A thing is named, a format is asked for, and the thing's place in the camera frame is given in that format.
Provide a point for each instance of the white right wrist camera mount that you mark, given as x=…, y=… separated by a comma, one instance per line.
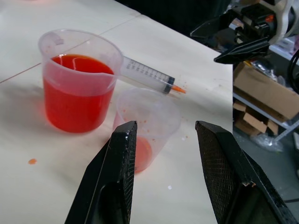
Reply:
x=283, y=21

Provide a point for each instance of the small brown cardboard box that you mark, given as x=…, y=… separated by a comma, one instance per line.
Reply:
x=253, y=122

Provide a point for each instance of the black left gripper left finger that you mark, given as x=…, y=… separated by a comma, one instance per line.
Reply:
x=105, y=177

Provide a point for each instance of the orange liquid drop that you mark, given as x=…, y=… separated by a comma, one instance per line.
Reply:
x=32, y=161

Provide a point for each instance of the white metal shelf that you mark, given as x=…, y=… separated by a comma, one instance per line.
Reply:
x=286, y=129

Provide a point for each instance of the beaker with red liquid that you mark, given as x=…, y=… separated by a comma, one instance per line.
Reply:
x=74, y=100

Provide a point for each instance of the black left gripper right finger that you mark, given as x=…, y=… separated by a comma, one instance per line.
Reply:
x=236, y=177

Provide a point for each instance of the clear syringe with orange tip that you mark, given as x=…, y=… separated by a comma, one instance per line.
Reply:
x=149, y=74

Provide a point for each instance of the small clear plastic cup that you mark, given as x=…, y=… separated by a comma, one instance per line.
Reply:
x=149, y=112

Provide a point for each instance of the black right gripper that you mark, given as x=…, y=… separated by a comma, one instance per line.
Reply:
x=254, y=21

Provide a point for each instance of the large brown cardboard box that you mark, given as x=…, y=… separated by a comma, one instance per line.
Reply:
x=264, y=91

